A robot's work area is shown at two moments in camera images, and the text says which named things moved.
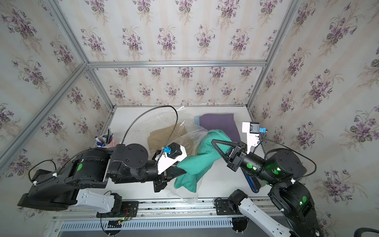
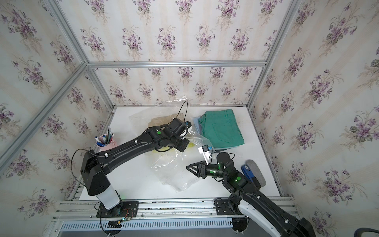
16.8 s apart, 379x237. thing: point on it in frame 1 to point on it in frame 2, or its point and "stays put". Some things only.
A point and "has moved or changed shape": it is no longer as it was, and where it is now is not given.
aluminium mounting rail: x=205 y=209 stays put
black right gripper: x=235 y=159 to x=203 y=169
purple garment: x=224 y=122 to x=201 y=129
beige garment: x=176 y=133 has moved or changed shape
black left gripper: x=167 y=175 to x=182 y=147
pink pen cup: x=105 y=141 stays put
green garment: x=197 y=168 to x=221 y=128
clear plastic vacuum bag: x=155 y=129 has moved or changed shape
